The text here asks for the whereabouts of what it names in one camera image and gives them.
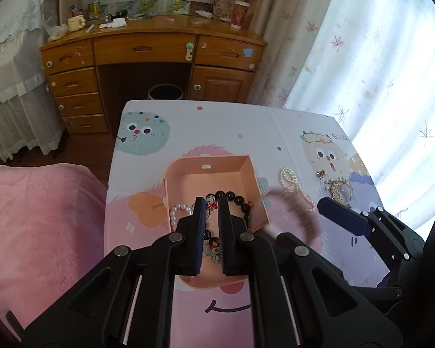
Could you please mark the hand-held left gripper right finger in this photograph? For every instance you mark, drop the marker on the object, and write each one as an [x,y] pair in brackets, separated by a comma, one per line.
[224,232]

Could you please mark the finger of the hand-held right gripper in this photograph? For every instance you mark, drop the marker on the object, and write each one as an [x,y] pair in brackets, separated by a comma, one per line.
[344,218]
[285,240]

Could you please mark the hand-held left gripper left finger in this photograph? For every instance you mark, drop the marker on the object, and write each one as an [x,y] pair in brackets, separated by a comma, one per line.
[199,232]

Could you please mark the pink plastic box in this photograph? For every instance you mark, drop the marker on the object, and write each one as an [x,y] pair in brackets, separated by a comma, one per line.
[217,177]

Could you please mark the small gold earring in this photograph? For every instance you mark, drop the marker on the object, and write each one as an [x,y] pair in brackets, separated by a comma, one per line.
[322,173]

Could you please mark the dark round trash bin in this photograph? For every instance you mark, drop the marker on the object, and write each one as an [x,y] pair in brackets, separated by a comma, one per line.
[165,92]

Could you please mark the white floral curtain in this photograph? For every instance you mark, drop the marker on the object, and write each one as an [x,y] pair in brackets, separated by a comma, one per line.
[348,61]

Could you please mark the pink plush blanket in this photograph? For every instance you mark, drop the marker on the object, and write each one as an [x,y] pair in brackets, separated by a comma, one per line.
[40,243]

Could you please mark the wooden desk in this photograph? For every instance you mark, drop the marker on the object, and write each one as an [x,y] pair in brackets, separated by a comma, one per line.
[148,49]

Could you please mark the white tube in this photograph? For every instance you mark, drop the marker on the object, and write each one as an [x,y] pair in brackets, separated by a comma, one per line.
[205,14]

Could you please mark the red patterned paper cup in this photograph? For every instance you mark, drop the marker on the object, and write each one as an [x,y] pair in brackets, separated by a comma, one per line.
[239,14]

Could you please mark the white crumpled tissue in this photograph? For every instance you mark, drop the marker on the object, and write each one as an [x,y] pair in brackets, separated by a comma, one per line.
[113,23]

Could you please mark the patterned beige box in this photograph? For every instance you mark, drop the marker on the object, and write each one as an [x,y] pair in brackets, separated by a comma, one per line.
[223,5]

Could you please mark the yellow mug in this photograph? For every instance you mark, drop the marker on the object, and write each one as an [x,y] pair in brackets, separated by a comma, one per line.
[76,23]

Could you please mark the clear plastic bag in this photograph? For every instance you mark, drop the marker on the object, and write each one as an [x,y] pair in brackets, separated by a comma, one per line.
[56,32]

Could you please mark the glass jar with pens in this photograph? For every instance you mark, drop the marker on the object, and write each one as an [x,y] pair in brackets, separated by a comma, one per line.
[93,10]

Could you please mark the white lace cloth cover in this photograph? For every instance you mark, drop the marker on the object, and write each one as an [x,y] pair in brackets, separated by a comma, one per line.
[14,61]

